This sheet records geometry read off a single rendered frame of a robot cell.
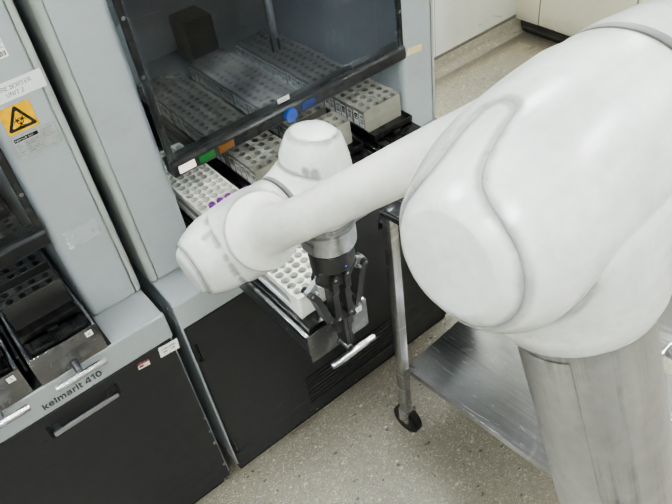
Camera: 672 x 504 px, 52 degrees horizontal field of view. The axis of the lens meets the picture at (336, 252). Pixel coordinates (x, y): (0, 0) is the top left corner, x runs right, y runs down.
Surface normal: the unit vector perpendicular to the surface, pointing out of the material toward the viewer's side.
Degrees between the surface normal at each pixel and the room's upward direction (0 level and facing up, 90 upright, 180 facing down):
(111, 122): 90
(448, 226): 88
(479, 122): 25
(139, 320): 0
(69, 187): 90
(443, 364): 0
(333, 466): 0
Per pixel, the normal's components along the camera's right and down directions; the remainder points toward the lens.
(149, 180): 0.62, 0.48
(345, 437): -0.12, -0.72
